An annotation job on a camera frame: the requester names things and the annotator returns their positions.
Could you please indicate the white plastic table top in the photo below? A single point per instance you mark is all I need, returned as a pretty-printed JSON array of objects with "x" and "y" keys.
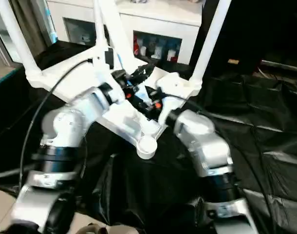
[{"x": 148, "y": 129}]

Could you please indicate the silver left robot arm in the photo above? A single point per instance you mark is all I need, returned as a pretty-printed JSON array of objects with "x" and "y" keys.
[{"x": 65, "y": 122}]

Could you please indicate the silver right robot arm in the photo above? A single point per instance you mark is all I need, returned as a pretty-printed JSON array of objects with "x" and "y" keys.
[{"x": 204, "y": 141}]

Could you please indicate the white glass-door cabinet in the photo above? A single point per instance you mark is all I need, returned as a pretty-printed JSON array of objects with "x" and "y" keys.
[{"x": 151, "y": 19}]

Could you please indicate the black plastic mat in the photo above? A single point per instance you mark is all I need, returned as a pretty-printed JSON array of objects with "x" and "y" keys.
[{"x": 151, "y": 190}]

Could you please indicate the light blue patterned strip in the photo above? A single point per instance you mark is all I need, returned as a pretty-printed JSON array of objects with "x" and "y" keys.
[{"x": 51, "y": 29}]

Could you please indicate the black box with yellow label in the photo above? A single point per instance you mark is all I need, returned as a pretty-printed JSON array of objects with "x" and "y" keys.
[{"x": 236, "y": 29}]

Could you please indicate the grey-brown curtain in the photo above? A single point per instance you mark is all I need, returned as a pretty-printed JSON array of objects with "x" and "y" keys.
[{"x": 29, "y": 22}]

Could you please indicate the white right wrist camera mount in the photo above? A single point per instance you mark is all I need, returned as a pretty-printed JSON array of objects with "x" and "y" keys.
[{"x": 172, "y": 85}]

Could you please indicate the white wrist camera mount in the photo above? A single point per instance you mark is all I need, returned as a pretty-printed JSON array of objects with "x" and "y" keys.
[
  {"x": 172, "y": 85},
  {"x": 102, "y": 70}
]

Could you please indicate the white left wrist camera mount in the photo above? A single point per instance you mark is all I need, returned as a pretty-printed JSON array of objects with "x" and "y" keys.
[{"x": 102, "y": 70}]

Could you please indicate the dark metal rail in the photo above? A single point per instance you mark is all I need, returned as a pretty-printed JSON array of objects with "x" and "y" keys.
[{"x": 282, "y": 65}]

